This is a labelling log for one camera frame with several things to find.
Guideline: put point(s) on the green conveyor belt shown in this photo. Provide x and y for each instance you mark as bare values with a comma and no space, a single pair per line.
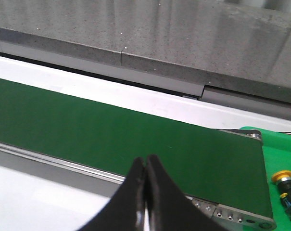
212,164

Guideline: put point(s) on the green plastic tray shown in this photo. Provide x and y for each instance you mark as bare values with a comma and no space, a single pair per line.
277,154

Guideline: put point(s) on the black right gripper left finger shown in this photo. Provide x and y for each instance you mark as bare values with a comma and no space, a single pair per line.
126,209

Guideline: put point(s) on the yellow push button switch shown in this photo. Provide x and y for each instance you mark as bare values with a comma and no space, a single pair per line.
282,179

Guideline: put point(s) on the aluminium conveyor frame rail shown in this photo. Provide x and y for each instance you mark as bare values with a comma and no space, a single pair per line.
102,185

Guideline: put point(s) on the grey stone countertop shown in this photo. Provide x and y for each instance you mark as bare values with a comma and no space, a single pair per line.
218,52

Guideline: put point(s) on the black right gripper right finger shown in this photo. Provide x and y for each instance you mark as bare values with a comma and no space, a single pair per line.
169,209

